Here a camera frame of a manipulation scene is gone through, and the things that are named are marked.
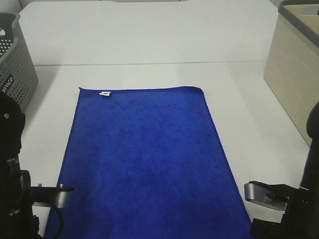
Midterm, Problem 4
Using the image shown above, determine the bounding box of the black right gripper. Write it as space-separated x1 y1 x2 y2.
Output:
250 190 319 239

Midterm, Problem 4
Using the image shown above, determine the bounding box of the blue microfiber towel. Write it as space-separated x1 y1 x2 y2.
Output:
58 87 251 239

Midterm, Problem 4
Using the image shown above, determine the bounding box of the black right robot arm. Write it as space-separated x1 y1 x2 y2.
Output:
244 105 319 239

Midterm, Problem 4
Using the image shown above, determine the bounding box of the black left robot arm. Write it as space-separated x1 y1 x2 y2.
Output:
0 93 40 239

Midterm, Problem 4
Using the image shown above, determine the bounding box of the beige plastic storage bin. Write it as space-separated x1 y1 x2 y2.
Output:
264 0 319 145

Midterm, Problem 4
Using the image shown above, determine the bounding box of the grey perforated laundry basket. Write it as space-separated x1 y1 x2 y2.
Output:
0 12 38 112

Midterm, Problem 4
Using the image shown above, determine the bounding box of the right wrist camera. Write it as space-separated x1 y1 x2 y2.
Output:
244 181 296 212

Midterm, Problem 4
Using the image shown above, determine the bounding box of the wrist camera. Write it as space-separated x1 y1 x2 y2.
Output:
30 185 74 209
244 181 296 212

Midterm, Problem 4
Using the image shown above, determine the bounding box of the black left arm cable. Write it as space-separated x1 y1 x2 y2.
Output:
48 203 64 239

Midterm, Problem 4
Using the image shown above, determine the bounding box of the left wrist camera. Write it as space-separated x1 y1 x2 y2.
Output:
30 185 74 209

